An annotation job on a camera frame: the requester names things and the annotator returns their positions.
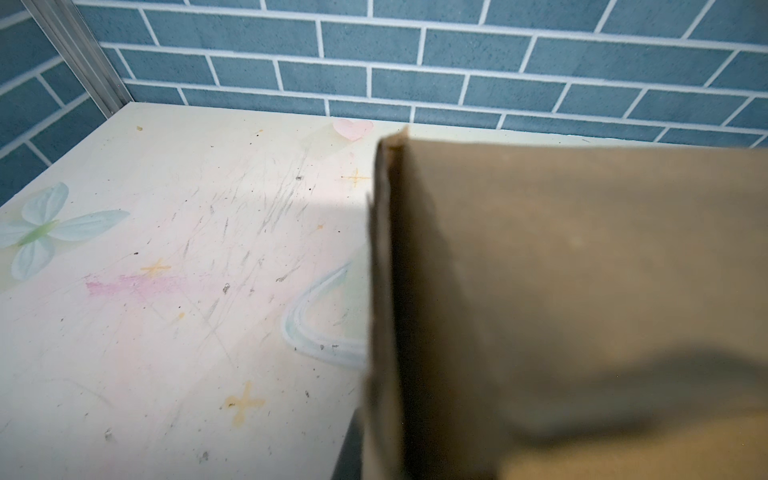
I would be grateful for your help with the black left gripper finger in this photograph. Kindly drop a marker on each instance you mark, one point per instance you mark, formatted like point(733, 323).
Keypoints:
point(348, 465)

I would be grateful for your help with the aluminium left corner post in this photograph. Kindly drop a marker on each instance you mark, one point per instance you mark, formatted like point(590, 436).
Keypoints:
point(65, 28)

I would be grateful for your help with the brown cardboard paper box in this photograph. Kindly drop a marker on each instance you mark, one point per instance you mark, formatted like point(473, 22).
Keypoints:
point(566, 313)

